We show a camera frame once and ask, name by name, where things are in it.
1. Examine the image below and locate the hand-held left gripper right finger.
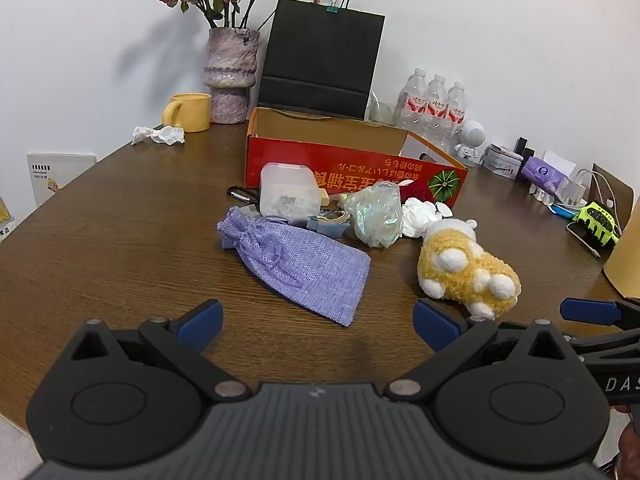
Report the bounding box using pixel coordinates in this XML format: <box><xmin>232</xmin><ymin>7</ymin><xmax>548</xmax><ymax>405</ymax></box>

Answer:
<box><xmin>385</xmin><ymin>297</ymin><xmax>583</xmax><ymax>403</ymax></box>

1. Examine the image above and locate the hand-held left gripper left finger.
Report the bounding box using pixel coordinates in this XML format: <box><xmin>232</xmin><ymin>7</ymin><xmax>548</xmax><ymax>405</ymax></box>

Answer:
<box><xmin>69</xmin><ymin>299</ymin><xmax>251</xmax><ymax>402</ymax></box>

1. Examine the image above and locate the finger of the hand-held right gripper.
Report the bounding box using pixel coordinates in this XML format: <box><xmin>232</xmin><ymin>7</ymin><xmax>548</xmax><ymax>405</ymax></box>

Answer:
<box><xmin>560</xmin><ymin>297</ymin><xmax>640</xmax><ymax>333</ymax></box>

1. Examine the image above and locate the yellow plush toy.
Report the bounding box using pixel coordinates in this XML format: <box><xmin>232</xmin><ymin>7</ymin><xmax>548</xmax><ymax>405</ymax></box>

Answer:
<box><xmin>416</xmin><ymin>219</ymin><xmax>522</xmax><ymax>322</ymax></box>

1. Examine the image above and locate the white paper ball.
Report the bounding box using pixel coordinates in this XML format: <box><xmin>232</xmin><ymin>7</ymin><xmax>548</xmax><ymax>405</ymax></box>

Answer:
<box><xmin>400</xmin><ymin>197</ymin><xmax>453</xmax><ymax>239</ymax></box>

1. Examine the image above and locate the purple drawstring pouch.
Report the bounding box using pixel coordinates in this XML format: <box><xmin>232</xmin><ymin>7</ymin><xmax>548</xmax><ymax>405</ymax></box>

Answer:
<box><xmin>216</xmin><ymin>206</ymin><xmax>372</xmax><ymax>328</ymax></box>

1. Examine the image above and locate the iridescent plastic bag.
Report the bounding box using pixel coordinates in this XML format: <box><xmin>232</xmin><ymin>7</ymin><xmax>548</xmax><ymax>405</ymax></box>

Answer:
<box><xmin>342</xmin><ymin>181</ymin><xmax>405</xmax><ymax>249</ymax></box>

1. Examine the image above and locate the blue grey cloth piece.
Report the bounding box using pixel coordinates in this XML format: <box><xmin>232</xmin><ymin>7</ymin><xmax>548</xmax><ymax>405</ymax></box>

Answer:
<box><xmin>305</xmin><ymin>215</ymin><xmax>351</xmax><ymax>239</ymax></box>

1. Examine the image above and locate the translucent white plastic box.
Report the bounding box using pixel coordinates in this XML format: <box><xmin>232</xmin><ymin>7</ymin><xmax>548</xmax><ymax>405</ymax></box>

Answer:
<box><xmin>259</xmin><ymin>162</ymin><xmax>322</xmax><ymax>221</ymax></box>

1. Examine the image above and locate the red cardboard box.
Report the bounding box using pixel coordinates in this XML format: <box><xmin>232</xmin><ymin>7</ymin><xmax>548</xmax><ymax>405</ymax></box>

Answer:
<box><xmin>244</xmin><ymin>106</ymin><xmax>469</xmax><ymax>211</ymax></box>

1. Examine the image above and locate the person's right hand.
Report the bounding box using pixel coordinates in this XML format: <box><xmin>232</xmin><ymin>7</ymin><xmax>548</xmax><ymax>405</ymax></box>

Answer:
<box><xmin>616</xmin><ymin>402</ymin><xmax>640</xmax><ymax>468</ymax></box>

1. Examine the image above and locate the large yellow paper object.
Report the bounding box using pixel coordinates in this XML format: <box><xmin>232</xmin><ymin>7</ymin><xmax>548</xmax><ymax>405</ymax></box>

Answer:
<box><xmin>602</xmin><ymin>230</ymin><xmax>640</xmax><ymax>301</ymax></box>

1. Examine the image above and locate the white charger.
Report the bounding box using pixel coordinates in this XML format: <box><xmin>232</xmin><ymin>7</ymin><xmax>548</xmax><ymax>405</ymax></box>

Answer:
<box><xmin>567</xmin><ymin>169</ymin><xmax>596</xmax><ymax>207</ymax></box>

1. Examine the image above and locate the brown wooden stand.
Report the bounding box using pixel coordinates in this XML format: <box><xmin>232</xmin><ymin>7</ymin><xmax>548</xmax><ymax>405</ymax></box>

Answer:
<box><xmin>591</xmin><ymin>162</ymin><xmax>635</xmax><ymax>238</ymax></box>

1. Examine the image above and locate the row of small white vials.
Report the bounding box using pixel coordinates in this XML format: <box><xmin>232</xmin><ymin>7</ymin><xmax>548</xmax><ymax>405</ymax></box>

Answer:
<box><xmin>529</xmin><ymin>184</ymin><xmax>557</xmax><ymax>206</ymax></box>

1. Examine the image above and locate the purple tissue pack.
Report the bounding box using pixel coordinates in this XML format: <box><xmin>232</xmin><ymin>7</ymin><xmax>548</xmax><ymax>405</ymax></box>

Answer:
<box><xmin>521</xmin><ymin>156</ymin><xmax>570</xmax><ymax>195</ymax></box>

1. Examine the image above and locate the small white grey box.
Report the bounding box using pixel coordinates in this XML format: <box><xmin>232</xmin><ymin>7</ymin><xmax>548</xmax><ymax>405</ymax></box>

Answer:
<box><xmin>480</xmin><ymin>143</ymin><xmax>524</xmax><ymax>179</ymax></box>

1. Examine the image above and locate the crumpled white tissue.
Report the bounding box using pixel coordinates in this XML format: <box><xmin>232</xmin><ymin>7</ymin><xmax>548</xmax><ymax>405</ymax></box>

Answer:
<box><xmin>131</xmin><ymin>125</ymin><xmax>187</xmax><ymax>147</ymax></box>

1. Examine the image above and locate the white robot figurine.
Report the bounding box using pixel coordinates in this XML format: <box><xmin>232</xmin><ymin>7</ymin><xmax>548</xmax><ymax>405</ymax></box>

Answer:
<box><xmin>454</xmin><ymin>120</ymin><xmax>485</xmax><ymax>160</ymax></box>

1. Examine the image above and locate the white booklet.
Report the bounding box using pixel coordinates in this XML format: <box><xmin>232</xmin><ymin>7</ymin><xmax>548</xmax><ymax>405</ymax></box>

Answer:
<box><xmin>27</xmin><ymin>152</ymin><xmax>97</xmax><ymax>207</ymax></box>

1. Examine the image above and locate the yellow mug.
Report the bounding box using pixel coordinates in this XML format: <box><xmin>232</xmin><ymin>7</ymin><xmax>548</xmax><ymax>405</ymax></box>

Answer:
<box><xmin>161</xmin><ymin>92</ymin><xmax>212</xmax><ymax>133</ymax></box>

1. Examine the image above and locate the clear water bottle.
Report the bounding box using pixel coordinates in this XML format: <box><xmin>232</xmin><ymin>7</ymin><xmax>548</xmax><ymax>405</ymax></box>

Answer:
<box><xmin>424</xmin><ymin>74</ymin><xmax>449</xmax><ymax>141</ymax></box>
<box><xmin>442</xmin><ymin>81</ymin><xmax>469</xmax><ymax>148</ymax></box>
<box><xmin>398</xmin><ymin>67</ymin><xmax>428</xmax><ymax>131</ymax></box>

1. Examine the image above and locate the clear glass cup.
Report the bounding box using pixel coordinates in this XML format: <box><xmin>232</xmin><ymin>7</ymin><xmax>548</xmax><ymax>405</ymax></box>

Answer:
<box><xmin>367</xmin><ymin>92</ymin><xmax>398</xmax><ymax>126</ymax></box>

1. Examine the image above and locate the yellow printed packet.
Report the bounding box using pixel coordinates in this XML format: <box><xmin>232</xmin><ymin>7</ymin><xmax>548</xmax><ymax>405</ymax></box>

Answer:
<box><xmin>0</xmin><ymin>195</ymin><xmax>17</xmax><ymax>233</ymax></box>

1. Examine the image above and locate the black paper bag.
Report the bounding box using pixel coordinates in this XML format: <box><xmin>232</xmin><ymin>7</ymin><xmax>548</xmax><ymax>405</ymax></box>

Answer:
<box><xmin>256</xmin><ymin>0</ymin><xmax>386</xmax><ymax>121</ymax></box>

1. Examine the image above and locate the white cable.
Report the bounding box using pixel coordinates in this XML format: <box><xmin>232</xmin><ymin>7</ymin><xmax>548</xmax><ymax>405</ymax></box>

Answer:
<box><xmin>575</xmin><ymin>170</ymin><xmax>626</xmax><ymax>236</ymax></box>

